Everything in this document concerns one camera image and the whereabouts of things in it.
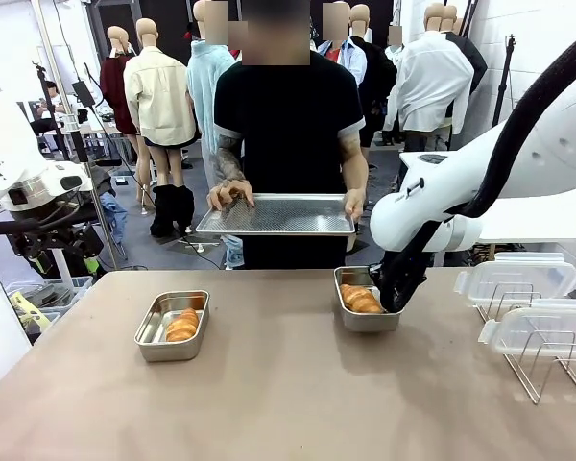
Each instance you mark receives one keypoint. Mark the person in black t-shirt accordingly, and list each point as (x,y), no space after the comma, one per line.
(288,134)

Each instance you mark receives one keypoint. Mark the mannequin in black coat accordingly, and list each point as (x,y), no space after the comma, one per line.
(376,81)

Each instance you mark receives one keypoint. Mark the small mannequin in white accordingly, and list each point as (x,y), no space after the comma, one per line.
(394,53)

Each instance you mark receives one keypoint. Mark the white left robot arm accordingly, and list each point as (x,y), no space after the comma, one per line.
(9,144)

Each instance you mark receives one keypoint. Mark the mannequin in pale blue shirt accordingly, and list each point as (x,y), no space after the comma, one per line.
(204,81)

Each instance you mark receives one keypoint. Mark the mannequin with red top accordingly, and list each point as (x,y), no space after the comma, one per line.
(350,57)

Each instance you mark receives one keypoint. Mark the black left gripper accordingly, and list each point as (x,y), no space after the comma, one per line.
(67,240)

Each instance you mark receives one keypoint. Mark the black tripod stand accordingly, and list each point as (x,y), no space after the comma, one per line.
(53,110)

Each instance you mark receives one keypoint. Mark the black tall boot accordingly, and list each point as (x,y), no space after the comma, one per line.
(162,213)
(185,206)

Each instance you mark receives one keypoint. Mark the golden croissant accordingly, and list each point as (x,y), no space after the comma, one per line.
(182,326)
(360,298)

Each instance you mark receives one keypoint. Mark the silver metal partition pole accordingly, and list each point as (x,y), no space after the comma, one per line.
(77,120)

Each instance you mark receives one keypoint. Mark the black flat panel device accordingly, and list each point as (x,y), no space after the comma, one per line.
(83,93)

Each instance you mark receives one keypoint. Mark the tattooed right forearm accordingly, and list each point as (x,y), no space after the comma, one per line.
(228,161)

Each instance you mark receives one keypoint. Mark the person's right hand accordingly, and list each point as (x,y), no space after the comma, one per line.
(230,189)

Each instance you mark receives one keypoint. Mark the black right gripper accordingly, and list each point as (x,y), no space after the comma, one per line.
(405,276)

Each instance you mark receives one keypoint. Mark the mannequin in cream shirt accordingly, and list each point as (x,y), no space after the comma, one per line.
(158,96)

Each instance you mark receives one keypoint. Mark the clear plastic clip lid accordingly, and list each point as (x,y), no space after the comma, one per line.
(518,278)
(542,331)

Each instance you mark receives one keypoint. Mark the mannequin in dark red dress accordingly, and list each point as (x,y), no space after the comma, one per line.
(115,86)

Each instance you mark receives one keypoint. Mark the mannequin in black jacket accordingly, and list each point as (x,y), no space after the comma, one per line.
(472,57)

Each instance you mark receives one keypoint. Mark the seated person in white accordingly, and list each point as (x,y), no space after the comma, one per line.
(53,103)

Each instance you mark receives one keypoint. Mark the black light stand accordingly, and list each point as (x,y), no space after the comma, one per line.
(504,81)

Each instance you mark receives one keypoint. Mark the person's left forearm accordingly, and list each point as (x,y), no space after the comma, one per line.
(355,163)

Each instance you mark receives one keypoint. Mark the blue denim garment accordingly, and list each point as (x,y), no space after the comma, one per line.
(115,216)

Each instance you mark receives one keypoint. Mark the perforated steel baking tray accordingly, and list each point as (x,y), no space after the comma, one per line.
(278,216)

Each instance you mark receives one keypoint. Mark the mannequin in white shirt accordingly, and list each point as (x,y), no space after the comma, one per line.
(432,86)

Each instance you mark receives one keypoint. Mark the steel food container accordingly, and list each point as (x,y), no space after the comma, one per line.
(168,350)
(369,322)

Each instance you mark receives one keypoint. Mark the person's left hand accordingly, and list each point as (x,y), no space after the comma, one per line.
(356,201)

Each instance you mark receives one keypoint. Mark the clear plastic storage bin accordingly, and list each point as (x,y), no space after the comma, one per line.
(53,293)

